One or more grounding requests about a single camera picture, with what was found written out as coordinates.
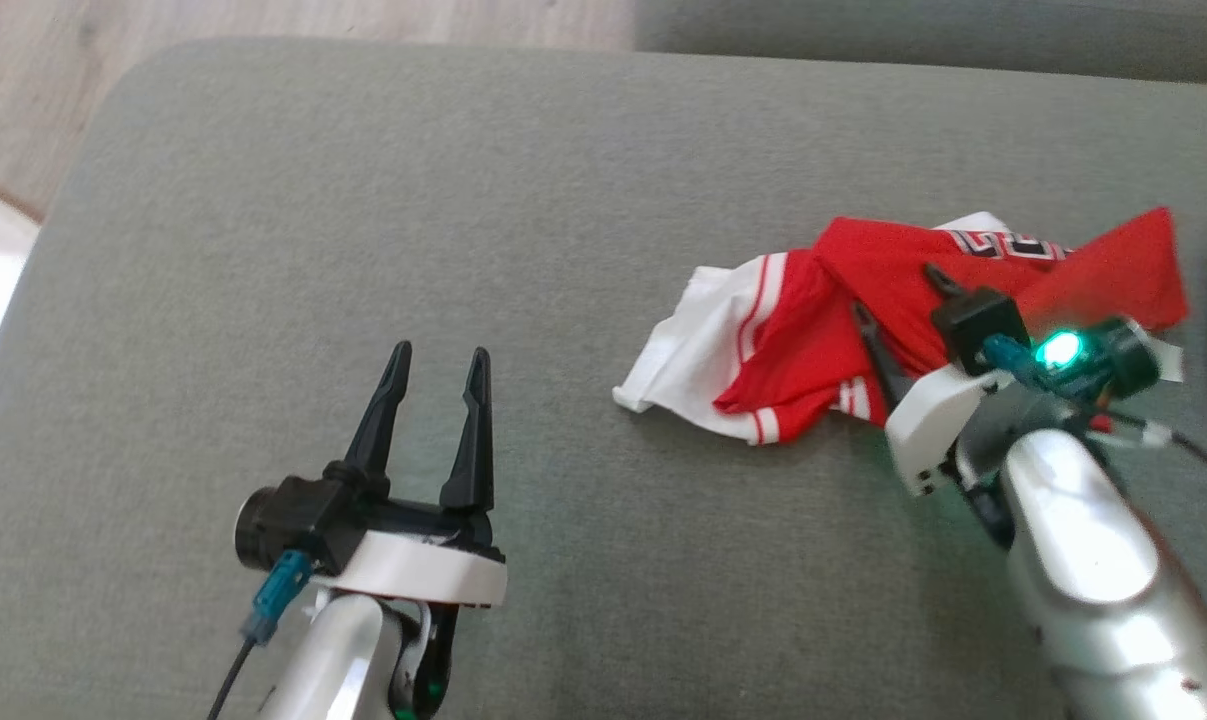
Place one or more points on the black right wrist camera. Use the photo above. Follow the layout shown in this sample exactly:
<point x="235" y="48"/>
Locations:
<point x="978" y="325"/>

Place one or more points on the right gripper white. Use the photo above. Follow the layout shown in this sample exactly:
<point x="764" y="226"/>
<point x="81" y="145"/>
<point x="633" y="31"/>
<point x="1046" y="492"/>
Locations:
<point x="933" y="430"/>

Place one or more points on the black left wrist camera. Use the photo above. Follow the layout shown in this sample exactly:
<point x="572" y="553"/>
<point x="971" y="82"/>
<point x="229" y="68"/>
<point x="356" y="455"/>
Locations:
<point x="298" y="520"/>

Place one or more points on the large grey sofa seat cushion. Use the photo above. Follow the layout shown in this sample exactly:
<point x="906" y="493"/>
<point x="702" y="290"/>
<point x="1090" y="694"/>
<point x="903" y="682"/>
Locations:
<point x="563" y="560"/>

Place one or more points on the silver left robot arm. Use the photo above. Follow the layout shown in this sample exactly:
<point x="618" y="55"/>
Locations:
<point x="343" y="660"/>

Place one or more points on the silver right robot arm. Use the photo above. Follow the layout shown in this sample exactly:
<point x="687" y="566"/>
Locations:
<point x="1093" y="560"/>

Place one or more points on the red white basketball jersey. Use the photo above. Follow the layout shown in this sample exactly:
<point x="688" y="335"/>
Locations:
<point x="883" y="260"/>

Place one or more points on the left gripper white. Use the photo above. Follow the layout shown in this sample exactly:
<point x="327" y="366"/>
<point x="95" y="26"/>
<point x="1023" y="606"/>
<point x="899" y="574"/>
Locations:
<point x="423" y="575"/>

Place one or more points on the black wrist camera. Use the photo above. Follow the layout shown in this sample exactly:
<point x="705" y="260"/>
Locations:
<point x="978" y="325"/>
<point x="298" y="520"/>

